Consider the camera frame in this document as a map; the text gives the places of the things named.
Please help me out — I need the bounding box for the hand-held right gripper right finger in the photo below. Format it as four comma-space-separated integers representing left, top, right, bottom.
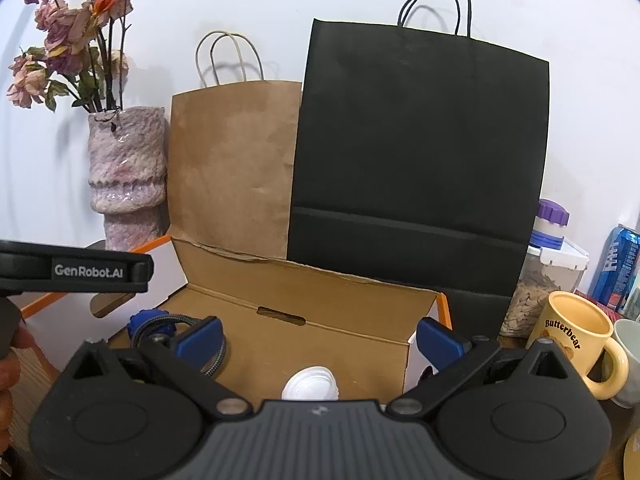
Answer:
387, 316, 571, 418

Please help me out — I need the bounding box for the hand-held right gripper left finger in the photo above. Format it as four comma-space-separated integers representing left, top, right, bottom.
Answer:
72, 316, 251, 418

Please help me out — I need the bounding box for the black braided cable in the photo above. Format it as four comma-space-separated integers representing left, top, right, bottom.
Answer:
135, 312, 231, 376

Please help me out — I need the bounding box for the blue ridged knob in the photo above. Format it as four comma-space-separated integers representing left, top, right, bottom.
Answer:
129, 309, 178, 348

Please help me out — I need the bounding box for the white ridged lid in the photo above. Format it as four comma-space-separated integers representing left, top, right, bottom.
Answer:
281, 366, 341, 401

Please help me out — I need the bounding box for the orange cardboard box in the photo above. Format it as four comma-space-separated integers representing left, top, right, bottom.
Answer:
20, 234, 453, 401

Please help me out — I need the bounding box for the person's left hand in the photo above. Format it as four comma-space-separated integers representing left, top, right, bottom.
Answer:
0, 327, 33, 433

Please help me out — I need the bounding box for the clear seed container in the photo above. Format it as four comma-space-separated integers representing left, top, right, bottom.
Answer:
499, 239, 591, 338

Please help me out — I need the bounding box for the yellow bear mug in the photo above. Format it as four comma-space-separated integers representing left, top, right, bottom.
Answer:
525, 291, 630, 401

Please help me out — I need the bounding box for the pink mottled ceramic vase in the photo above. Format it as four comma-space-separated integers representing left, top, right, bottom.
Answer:
88, 106, 168, 252

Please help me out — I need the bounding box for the small purple white jar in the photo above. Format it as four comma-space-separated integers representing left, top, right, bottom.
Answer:
530, 199, 571, 252

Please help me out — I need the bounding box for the brown paper bag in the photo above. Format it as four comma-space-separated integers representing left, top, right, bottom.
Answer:
166, 31, 304, 263

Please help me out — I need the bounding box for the red packet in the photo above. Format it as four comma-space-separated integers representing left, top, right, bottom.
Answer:
575, 289, 623, 313

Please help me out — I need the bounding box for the pale grey cup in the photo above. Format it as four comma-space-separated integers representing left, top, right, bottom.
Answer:
602, 319, 640, 408

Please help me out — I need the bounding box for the blue drink can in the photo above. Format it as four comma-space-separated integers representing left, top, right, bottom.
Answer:
587, 225, 640, 313

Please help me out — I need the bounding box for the black paper bag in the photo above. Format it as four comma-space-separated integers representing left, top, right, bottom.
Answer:
286, 0, 551, 341

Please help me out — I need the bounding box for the yellow plate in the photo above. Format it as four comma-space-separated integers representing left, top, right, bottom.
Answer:
622, 430, 640, 480

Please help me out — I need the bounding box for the dried rose bouquet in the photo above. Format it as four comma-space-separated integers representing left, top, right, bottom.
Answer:
6, 0, 135, 115

